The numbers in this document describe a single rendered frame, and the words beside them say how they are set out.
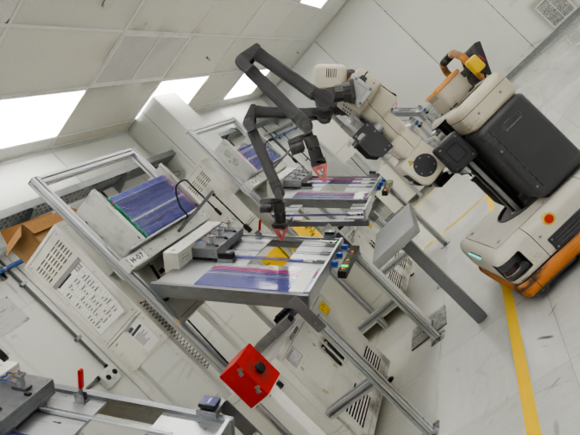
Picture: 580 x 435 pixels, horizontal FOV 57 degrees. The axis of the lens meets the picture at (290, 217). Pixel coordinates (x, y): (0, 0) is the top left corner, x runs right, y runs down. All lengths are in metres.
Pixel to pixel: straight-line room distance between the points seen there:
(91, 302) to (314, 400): 1.10
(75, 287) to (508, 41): 8.50
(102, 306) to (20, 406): 1.03
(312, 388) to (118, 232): 1.10
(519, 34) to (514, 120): 7.60
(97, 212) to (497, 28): 8.31
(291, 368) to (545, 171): 1.33
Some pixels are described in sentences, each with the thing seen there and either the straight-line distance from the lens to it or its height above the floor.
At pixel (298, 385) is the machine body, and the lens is 2.34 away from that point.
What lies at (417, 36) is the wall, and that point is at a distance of 9.96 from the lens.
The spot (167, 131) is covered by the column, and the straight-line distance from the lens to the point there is 6.04.
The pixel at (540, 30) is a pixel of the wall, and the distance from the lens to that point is 10.00.
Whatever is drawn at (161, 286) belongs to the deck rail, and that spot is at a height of 1.17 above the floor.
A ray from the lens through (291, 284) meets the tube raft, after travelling 2.23.
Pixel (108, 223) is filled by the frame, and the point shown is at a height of 1.56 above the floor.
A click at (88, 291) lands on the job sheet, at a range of 2.60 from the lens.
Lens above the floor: 0.98
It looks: level
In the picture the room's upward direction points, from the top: 45 degrees counter-clockwise
